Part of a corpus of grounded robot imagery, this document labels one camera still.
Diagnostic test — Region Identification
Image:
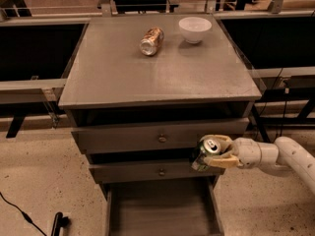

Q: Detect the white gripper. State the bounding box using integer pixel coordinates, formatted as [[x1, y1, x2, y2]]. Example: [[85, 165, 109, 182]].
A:
[[200, 135, 262, 169]]

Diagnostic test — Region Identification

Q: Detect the green soda can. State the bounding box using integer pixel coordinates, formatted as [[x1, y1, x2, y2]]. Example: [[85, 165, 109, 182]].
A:
[[190, 137, 221, 172]]

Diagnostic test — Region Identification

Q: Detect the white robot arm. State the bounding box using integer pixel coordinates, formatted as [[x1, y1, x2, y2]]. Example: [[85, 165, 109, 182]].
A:
[[198, 135, 315, 194]]

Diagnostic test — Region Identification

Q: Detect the top drawer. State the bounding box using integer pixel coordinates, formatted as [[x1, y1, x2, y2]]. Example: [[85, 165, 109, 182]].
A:
[[72, 117, 249, 154]]

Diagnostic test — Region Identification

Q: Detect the drawer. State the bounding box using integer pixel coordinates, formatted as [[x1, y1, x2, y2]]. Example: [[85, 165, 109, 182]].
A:
[[105, 177, 224, 236], [72, 117, 249, 154], [89, 159, 224, 184]]

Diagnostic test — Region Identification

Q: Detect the bottom drawer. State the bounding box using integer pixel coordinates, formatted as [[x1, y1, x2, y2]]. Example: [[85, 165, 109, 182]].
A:
[[105, 177, 224, 236]]

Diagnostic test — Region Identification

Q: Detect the grey drawer cabinet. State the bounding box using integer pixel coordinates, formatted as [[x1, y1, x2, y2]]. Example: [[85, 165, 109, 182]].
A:
[[58, 14, 263, 236]]

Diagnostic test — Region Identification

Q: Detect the middle drawer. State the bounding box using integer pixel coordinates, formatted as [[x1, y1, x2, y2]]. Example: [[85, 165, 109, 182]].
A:
[[89, 159, 224, 184]]

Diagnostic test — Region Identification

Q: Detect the orange soda can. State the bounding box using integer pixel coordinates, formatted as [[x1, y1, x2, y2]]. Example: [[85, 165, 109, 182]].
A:
[[140, 27, 164, 56]]

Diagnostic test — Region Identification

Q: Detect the white bowl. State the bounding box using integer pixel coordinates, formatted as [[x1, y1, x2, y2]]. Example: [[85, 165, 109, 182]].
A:
[[178, 17, 212, 44]]

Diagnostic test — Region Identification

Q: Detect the black floor device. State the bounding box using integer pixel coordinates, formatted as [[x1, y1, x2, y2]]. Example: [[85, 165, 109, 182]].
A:
[[51, 212, 70, 236]]

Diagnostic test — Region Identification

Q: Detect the black floor cable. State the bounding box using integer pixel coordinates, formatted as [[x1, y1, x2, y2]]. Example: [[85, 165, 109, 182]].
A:
[[0, 191, 48, 236]]

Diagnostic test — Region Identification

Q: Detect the left metal table rail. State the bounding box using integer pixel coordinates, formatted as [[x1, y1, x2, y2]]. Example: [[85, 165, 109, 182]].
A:
[[0, 76, 66, 139]]

